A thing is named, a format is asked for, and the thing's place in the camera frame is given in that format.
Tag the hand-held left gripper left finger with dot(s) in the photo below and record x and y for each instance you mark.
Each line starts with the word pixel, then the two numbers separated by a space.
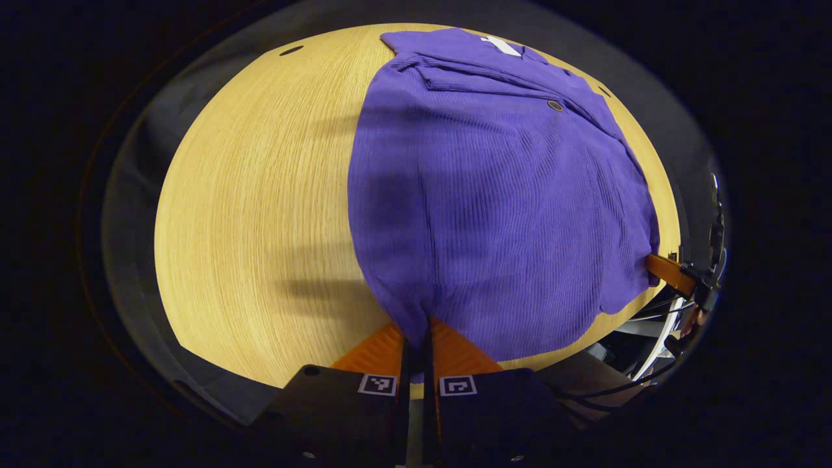
pixel 338 416

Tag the white and black frame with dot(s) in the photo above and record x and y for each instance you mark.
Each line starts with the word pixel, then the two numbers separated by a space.
pixel 663 338

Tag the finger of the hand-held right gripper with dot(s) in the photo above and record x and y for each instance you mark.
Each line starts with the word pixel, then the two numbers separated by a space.
pixel 669 272

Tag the purple button shirt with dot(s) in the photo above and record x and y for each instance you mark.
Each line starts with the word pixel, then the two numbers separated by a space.
pixel 494 214

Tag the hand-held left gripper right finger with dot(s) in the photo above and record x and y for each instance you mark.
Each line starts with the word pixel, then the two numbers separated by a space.
pixel 494 416

